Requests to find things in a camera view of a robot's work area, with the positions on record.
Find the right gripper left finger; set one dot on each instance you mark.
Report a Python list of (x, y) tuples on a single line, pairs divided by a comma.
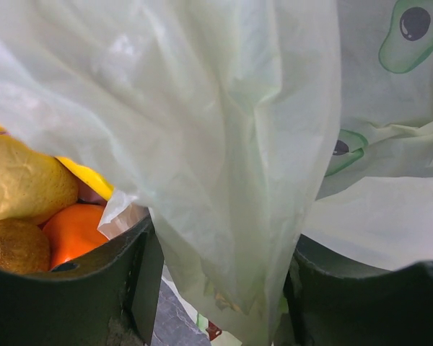
[(107, 297)]

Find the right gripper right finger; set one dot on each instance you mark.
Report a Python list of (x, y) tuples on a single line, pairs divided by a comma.
[(334, 300)]

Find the orange fake fruit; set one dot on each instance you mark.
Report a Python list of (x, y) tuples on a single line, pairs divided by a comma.
[(72, 232)]

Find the brown fake kiwi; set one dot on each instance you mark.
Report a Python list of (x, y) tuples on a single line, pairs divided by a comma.
[(24, 248)]

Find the yellow fake banana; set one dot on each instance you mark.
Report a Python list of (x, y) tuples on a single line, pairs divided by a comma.
[(88, 176)]

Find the yellow fake pear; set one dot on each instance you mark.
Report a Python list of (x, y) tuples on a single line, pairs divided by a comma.
[(33, 186)]

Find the translucent green plastic bag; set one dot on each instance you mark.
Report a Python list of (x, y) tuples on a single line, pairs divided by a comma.
[(243, 126)]

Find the pink plate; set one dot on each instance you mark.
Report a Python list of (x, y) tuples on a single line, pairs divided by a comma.
[(88, 195)]

